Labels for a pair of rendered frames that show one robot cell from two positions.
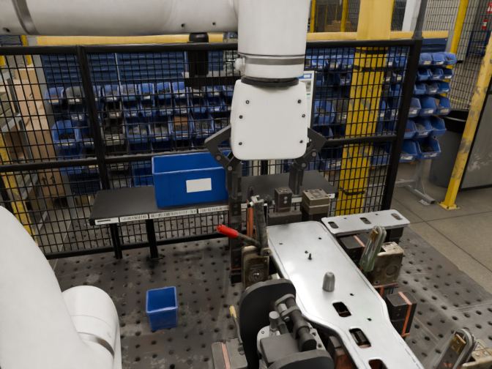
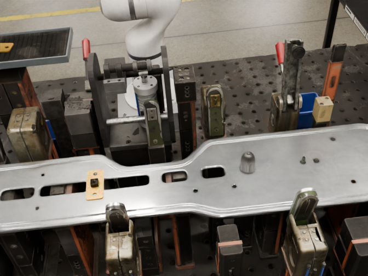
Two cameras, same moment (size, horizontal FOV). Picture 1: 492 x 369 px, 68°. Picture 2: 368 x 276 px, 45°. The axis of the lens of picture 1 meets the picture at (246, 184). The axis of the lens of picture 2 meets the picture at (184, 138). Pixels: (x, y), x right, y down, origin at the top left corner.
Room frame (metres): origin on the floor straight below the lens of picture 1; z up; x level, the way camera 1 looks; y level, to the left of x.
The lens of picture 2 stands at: (0.72, -0.89, 1.75)
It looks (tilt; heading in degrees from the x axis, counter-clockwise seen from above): 44 degrees down; 100
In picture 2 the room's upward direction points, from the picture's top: 4 degrees counter-clockwise
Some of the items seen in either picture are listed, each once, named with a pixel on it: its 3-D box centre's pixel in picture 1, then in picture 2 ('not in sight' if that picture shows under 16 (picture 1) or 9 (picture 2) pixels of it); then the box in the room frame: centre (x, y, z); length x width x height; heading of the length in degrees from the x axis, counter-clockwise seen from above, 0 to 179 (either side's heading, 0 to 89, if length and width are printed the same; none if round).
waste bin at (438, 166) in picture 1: (457, 149); not in sight; (3.51, -2.17, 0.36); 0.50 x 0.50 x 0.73
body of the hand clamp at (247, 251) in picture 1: (254, 300); (279, 148); (0.82, -0.03, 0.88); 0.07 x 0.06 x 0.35; 103
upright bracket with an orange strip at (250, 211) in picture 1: (250, 258); (321, 127); (0.92, -0.01, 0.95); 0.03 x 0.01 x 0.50; 13
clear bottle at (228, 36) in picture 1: (230, 45); not in sight; (1.46, 0.06, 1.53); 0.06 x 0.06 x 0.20
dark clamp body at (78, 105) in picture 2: not in sight; (93, 156); (0.33, -0.11, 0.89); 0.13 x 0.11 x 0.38; 103
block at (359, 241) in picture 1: (350, 276); (351, 270); (0.97, -0.35, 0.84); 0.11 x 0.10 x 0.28; 103
